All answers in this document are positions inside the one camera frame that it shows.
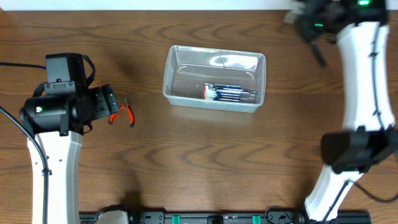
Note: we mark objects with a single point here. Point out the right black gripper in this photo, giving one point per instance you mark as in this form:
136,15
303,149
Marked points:
310,32

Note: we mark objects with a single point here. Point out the clear plastic container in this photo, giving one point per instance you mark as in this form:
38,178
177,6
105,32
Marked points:
189,68

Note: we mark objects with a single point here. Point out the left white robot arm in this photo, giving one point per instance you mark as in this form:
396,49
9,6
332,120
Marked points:
55,119

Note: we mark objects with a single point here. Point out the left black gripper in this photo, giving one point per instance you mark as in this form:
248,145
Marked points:
111,98

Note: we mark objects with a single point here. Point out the precision screwdriver set case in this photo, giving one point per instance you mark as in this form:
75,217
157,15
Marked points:
231,93

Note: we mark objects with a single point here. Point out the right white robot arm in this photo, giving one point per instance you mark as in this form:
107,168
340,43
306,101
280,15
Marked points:
369,134

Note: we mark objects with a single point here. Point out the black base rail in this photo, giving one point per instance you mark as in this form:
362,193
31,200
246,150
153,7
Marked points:
121,214

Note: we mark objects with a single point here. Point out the small claw hammer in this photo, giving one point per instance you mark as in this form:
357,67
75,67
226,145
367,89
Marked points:
318,55

